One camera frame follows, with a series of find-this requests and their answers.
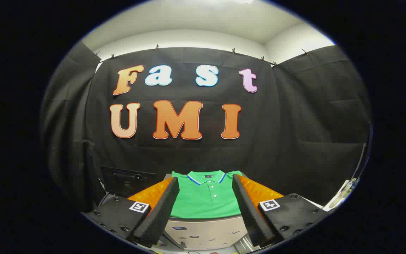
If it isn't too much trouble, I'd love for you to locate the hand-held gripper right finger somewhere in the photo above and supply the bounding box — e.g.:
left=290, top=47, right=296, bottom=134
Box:
left=233, top=174, right=325, bottom=247

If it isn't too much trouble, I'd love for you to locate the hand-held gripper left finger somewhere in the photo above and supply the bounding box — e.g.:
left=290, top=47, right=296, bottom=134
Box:
left=83, top=176, right=180, bottom=247

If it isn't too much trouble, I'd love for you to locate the black washing machine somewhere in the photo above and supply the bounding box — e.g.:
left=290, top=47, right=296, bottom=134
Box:
left=99, top=166, right=158, bottom=198

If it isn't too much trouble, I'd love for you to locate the black backdrop cloth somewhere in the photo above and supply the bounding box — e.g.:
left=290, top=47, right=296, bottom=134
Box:
left=41, top=41, right=372, bottom=212

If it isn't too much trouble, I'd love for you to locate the green polo shirt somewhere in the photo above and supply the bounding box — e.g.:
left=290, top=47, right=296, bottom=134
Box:
left=170, top=170, right=243, bottom=219

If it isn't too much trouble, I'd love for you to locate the white plastic object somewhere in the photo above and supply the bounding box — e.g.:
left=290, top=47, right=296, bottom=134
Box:
left=325, top=178, right=359, bottom=212

